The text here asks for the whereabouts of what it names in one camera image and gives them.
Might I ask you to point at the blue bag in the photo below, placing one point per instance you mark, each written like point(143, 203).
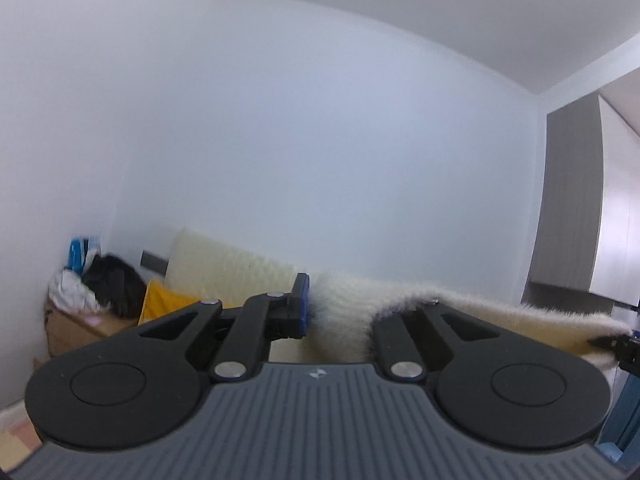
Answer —
point(77, 255)

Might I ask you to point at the blue cloth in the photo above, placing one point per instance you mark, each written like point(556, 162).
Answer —
point(622, 420)

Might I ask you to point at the fluffy cream blue-striped sweater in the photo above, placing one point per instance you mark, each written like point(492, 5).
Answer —
point(345, 310)

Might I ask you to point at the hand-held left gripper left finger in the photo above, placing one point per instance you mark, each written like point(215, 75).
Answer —
point(300, 310)

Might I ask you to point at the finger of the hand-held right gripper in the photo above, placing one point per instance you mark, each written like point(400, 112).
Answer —
point(622, 345)

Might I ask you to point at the black cloth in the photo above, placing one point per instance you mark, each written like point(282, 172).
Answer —
point(117, 282)

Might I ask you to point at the yellow crown-print pillow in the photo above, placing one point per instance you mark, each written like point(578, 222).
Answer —
point(160, 302)

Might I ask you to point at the white crumpled cloth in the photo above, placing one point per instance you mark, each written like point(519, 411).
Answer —
point(70, 292)

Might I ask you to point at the grey wardrobe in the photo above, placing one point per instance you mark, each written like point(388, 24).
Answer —
point(570, 185)

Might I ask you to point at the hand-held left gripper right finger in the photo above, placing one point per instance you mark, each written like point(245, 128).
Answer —
point(395, 332)

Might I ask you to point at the cardboard box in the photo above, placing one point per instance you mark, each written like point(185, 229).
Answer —
point(80, 330)

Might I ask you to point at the dark wall switch panel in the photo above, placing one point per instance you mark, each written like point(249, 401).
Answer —
point(152, 261)

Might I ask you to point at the cream quilted headboard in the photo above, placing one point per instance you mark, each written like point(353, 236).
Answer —
point(220, 270)

